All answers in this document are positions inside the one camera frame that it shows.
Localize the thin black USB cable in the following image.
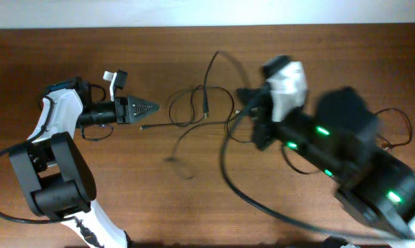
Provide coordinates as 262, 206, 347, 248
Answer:
374, 107, 414, 149

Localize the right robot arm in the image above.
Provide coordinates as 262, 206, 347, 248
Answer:
237, 87, 415, 247

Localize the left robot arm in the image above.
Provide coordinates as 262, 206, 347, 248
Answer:
9, 77, 159, 247

